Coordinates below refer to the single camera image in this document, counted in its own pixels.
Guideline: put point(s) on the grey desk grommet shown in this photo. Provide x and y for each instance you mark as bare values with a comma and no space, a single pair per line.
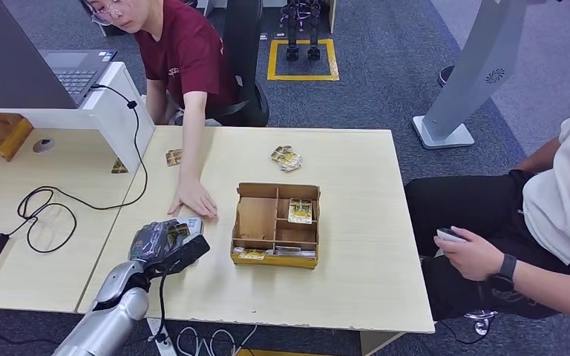
43,145

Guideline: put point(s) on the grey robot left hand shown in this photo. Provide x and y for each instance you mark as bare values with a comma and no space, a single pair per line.
154,241

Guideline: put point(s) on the black wristwatch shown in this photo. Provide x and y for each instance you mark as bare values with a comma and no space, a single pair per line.
506,270

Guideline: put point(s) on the person's left forearm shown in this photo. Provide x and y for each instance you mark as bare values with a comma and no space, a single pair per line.
555,297
192,142

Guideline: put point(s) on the white handheld remote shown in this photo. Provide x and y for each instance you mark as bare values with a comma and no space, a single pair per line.
448,235

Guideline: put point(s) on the black humanoid robot legs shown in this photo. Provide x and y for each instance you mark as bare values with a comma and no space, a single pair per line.
292,51

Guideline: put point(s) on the black camera bracket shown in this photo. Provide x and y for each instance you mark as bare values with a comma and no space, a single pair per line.
189,250

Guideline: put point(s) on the chrome chair caster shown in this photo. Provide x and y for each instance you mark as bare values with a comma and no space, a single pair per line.
480,322

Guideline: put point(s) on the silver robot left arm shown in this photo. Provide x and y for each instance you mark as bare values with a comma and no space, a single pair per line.
113,314

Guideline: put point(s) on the yellow key card upright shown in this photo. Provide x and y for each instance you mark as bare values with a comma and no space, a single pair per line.
300,211

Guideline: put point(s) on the grey card reader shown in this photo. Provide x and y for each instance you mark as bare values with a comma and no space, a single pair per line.
195,224

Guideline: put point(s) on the grey kiosk stand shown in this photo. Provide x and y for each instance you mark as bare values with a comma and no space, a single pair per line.
479,59

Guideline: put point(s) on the dark laptop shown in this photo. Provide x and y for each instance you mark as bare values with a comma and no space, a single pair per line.
73,73

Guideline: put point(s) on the wooden tray yellow edge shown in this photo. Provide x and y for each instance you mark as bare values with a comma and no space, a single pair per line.
0,135

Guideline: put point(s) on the yellow room key card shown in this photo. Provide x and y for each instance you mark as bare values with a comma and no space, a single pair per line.
251,255

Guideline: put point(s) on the white power strip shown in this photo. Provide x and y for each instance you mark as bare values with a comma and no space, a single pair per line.
164,344

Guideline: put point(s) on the pale cards in slot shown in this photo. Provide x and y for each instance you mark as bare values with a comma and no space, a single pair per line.
294,252

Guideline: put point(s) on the white desk riser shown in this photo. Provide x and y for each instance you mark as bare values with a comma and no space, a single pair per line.
118,123

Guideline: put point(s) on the yellow floor tape square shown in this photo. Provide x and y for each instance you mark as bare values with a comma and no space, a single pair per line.
302,77

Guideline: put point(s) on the person's left hand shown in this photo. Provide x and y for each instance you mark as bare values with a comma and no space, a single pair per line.
194,196
472,258

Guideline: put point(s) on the black office chair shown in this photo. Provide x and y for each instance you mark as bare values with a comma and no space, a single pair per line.
243,49

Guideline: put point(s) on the person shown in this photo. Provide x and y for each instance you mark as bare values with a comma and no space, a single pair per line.
565,196
186,54

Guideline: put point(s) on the wooden compartment box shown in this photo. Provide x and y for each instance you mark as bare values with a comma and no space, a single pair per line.
258,221

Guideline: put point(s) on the black cabinet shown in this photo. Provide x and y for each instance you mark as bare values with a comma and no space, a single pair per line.
115,31

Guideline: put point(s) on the person's right forearm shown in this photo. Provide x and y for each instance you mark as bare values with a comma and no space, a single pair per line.
538,156

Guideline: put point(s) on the yellow floor tape strip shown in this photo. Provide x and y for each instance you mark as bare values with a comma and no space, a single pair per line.
275,353

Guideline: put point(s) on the dark shoe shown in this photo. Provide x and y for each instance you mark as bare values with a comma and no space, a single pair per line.
445,75

